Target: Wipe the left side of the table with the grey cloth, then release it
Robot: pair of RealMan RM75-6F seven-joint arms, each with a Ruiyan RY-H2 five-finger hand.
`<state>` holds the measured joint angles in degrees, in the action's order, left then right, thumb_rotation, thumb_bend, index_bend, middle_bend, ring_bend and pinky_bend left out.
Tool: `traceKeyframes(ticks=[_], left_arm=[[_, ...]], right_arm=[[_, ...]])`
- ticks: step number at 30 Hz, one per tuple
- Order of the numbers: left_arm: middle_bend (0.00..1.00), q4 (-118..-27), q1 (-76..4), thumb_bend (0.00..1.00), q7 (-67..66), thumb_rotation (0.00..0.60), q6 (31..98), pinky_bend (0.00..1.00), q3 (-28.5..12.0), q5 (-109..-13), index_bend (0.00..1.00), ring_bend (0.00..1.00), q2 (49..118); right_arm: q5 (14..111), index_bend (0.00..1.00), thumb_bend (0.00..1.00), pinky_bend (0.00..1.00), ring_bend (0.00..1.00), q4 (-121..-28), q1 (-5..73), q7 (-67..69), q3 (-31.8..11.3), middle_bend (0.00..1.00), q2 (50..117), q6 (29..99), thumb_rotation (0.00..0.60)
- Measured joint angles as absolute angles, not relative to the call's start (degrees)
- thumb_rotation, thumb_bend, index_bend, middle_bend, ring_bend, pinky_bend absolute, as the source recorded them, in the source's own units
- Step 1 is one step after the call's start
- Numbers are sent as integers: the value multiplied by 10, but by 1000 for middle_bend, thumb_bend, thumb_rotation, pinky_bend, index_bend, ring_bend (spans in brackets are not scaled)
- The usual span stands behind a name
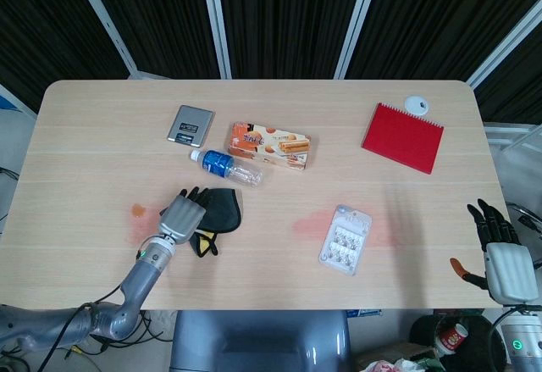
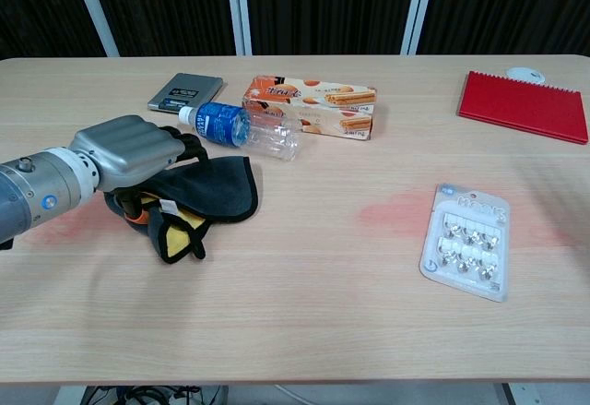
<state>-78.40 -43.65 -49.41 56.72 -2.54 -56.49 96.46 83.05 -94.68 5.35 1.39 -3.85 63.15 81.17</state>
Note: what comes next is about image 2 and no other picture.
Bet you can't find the orange biscuit roll box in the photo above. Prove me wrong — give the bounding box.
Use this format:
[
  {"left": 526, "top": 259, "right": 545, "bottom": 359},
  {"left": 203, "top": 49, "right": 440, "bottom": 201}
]
[{"left": 242, "top": 75, "right": 380, "bottom": 141}]

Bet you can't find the silver digital pocket scale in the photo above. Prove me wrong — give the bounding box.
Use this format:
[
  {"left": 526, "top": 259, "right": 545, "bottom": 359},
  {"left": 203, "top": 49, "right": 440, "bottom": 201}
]
[{"left": 147, "top": 72, "right": 225, "bottom": 115}]

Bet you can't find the hooks blister pack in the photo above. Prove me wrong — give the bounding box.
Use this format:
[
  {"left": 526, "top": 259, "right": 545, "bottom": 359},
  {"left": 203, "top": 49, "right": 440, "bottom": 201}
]
[{"left": 418, "top": 183, "right": 513, "bottom": 304}]

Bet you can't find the white partition post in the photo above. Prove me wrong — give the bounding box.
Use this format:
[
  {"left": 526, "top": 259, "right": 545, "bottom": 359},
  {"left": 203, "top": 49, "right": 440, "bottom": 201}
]
[
  {"left": 224, "top": 0, "right": 254, "bottom": 57},
  {"left": 399, "top": 0, "right": 439, "bottom": 56},
  {"left": 67, "top": 0, "right": 122, "bottom": 58}
]

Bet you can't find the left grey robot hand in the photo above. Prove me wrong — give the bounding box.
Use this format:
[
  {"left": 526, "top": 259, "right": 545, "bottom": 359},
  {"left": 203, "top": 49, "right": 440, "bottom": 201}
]
[{"left": 68, "top": 115, "right": 211, "bottom": 227}]

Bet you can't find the black and yellow cloth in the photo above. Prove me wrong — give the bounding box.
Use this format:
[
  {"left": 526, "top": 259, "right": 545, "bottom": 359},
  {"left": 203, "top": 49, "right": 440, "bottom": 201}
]
[{"left": 101, "top": 154, "right": 261, "bottom": 266}]

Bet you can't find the white round table grommet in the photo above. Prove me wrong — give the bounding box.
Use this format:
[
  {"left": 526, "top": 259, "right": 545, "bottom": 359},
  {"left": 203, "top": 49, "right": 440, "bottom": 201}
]
[{"left": 505, "top": 66, "right": 546, "bottom": 86}]

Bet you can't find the clear bottle with blue label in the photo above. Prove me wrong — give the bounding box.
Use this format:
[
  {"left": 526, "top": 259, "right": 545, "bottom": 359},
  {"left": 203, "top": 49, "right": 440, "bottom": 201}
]
[{"left": 178, "top": 101, "right": 306, "bottom": 163}]

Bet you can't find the black floor cable bundle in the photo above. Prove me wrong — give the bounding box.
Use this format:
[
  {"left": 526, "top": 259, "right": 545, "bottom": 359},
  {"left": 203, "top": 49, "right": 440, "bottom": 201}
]
[{"left": 81, "top": 385, "right": 230, "bottom": 405}]

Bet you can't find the red spiral notebook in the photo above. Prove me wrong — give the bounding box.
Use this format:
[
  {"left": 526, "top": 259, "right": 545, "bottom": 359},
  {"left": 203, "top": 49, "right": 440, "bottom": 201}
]
[{"left": 455, "top": 70, "right": 590, "bottom": 147}]

